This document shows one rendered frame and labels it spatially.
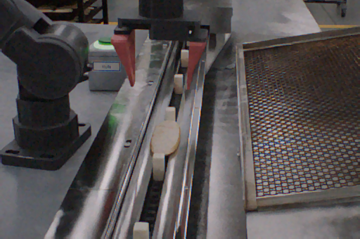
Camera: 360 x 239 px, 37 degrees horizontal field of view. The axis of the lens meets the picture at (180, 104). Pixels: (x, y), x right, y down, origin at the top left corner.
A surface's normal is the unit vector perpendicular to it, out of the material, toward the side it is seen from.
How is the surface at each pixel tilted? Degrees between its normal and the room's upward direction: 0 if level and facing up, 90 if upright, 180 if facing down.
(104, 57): 90
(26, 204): 0
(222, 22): 90
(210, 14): 90
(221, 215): 0
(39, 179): 0
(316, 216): 10
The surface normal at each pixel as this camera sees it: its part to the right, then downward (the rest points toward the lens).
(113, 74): -0.08, 0.38
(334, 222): -0.18, -0.91
